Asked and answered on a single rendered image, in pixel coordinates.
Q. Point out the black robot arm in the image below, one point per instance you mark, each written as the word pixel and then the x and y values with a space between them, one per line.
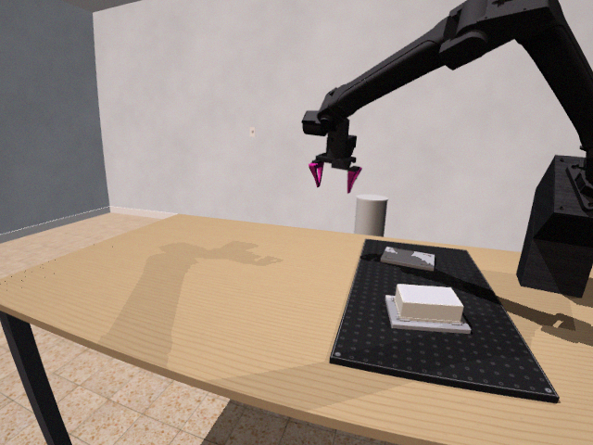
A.
pixel 484 25

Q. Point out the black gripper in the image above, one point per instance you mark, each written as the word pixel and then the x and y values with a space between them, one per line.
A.
pixel 336 153

